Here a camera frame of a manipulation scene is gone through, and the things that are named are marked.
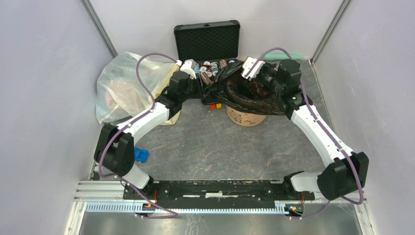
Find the orange capybara trash bin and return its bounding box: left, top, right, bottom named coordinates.
left=226, top=77, right=286, bottom=127

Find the black trash bag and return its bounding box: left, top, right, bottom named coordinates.
left=210, top=61, right=285, bottom=116

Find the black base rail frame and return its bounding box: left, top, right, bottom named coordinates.
left=65, top=179, right=367, bottom=216

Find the black poker chip case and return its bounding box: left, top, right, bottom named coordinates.
left=173, top=20, right=240, bottom=105

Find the blue small object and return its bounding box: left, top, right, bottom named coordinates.
left=134, top=147, right=149, bottom=163

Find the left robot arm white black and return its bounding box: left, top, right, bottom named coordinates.
left=93, top=70, right=200, bottom=200

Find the translucent yellowish plastic bag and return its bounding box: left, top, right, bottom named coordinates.
left=95, top=52, right=179, bottom=124

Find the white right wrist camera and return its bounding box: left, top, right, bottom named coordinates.
left=241, top=57, right=265, bottom=81

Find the mint green handle tool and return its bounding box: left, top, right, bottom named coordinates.
left=263, top=52, right=303, bottom=61

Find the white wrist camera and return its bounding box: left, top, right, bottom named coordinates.
left=173, top=59, right=196, bottom=80
left=241, top=57, right=265, bottom=81

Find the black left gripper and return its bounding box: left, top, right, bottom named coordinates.
left=180, top=73, right=212, bottom=102

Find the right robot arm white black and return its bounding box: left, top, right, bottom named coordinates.
left=243, top=59, right=369, bottom=205

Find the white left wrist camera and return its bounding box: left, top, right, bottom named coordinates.
left=173, top=59, right=196, bottom=80

